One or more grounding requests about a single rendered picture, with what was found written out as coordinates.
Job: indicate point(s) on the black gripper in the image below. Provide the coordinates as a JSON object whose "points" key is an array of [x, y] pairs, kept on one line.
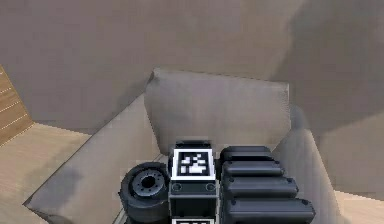
{"points": [[145, 190]]}

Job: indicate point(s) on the beige sofa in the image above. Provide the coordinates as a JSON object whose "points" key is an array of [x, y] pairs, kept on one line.
{"points": [[213, 110]]}

